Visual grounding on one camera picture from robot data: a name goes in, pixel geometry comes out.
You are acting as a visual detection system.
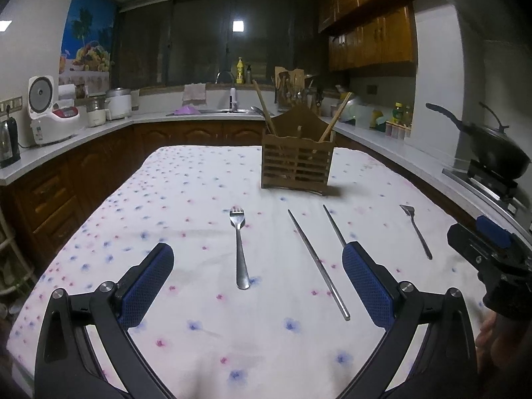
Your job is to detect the rack with kitchen tools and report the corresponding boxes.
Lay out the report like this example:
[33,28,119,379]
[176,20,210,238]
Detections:
[272,66,329,114]

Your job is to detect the spice jar set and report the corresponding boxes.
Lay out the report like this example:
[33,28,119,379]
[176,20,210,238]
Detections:
[386,120,411,140]

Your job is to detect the large silver fork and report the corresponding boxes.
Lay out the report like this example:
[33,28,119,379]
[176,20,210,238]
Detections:
[229,206,251,290]

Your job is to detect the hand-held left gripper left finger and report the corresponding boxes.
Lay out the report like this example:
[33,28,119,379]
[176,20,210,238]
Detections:
[34,242,177,399]

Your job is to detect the dark wooden lower cabinets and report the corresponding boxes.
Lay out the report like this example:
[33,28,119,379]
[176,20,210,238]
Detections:
[0,120,474,283]

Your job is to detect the silver pot with lid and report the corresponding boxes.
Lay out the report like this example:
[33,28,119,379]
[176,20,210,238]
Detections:
[336,85,363,124]

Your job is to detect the white floral tablecloth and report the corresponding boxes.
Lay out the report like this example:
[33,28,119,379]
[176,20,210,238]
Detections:
[6,145,495,399]

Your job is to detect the white plastic jug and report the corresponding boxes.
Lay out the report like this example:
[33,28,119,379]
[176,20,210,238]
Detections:
[355,104,373,130]

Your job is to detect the chrome sink faucet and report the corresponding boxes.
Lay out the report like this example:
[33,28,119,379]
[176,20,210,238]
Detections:
[215,71,236,92]

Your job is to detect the white range hood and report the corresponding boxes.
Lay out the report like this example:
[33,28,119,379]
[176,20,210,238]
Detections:
[419,0,532,51]

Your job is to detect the small silver fork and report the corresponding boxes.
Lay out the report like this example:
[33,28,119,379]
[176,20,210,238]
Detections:
[399,204,433,260]

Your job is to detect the black wok with handle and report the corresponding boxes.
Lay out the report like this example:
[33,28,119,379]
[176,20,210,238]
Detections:
[425,102,532,180]

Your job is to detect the white rice cooker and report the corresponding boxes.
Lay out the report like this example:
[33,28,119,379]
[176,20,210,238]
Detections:
[27,75,80,147]

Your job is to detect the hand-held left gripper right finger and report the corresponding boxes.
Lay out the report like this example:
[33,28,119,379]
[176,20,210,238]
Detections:
[336,242,478,399]

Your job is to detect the wooden upper cabinets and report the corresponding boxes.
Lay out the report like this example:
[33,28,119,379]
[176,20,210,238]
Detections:
[318,0,420,72]

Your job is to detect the white cooking pot with lid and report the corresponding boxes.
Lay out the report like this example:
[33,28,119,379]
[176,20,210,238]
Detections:
[106,88,133,121]

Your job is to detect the wooden slatted utensil holder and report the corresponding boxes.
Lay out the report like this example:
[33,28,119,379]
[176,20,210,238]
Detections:
[261,106,336,190]

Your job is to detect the steel kitchen sink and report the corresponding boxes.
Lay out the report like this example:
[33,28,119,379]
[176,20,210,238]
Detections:
[166,108,275,116]

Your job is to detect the dark kitchen window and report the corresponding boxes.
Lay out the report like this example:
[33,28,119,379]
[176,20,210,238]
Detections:
[118,0,319,89]

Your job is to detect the beige hanging towel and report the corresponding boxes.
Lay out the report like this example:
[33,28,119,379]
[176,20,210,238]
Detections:
[182,83,207,106]

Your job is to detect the white kitchen countertop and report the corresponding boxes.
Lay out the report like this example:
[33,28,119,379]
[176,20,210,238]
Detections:
[0,106,532,233]

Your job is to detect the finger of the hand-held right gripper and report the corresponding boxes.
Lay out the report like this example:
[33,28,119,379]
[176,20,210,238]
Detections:
[448,215,525,274]

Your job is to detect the cream metal rack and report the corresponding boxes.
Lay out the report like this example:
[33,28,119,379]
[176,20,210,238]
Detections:
[0,210,39,300]

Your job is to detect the glass jar appliance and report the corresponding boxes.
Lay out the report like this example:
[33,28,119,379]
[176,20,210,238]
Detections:
[86,97,109,128]

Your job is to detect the person's right hand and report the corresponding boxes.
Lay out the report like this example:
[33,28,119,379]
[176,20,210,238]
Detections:
[475,313,506,367]

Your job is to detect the black electric kettle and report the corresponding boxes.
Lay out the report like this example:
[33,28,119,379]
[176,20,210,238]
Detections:
[0,115,21,169]

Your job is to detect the metal chopstick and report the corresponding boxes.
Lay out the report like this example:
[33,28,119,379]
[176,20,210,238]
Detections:
[288,209,351,322]
[323,204,346,247]

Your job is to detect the gas stove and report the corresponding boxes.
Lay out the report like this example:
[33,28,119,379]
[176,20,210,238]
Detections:
[442,161,532,219]

